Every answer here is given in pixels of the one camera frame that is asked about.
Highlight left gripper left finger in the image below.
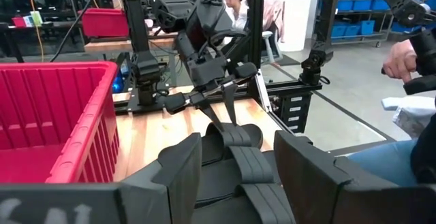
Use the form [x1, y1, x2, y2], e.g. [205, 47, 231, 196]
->
[0, 131, 204, 224]

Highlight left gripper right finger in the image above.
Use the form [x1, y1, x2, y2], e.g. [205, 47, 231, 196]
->
[274, 130, 436, 224]

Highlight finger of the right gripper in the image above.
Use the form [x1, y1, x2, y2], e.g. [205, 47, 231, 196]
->
[222, 82, 239, 126]
[189, 93, 226, 132]

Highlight black slide sandal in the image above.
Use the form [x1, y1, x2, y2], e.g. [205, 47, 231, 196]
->
[190, 182, 297, 224]
[196, 145, 283, 208]
[202, 121, 265, 167]

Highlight red storage bin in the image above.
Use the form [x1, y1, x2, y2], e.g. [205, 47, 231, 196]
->
[78, 7, 130, 38]

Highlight red plastic bin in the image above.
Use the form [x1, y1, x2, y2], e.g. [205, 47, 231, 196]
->
[0, 60, 120, 184]

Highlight white chair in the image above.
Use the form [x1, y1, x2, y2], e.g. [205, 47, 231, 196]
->
[260, 29, 283, 65]

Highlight black floor mat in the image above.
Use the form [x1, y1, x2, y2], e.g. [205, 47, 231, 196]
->
[268, 53, 300, 67]

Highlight person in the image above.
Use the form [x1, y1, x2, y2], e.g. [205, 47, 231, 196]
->
[223, 0, 251, 44]

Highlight black box white labels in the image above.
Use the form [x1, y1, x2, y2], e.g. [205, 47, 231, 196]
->
[279, 93, 313, 133]

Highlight pink garment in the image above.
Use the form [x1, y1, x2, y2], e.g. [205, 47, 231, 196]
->
[262, 0, 286, 44]

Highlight person's leg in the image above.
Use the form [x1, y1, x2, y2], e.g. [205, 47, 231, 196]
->
[347, 138, 420, 188]

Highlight blue round object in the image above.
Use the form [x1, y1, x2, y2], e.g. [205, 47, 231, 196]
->
[111, 69, 126, 94]

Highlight wooden work table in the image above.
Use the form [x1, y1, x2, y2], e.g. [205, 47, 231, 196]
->
[84, 35, 180, 54]

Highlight white plastic bag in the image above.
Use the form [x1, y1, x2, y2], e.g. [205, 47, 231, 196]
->
[381, 95, 436, 139]

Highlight grey metal shelf rack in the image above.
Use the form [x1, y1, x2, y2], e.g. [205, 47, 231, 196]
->
[316, 0, 392, 48]

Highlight person's hand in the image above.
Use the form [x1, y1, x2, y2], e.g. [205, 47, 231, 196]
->
[381, 39, 418, 84]

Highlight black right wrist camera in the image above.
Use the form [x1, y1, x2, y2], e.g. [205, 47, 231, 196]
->
[187, 55, 228, 86]

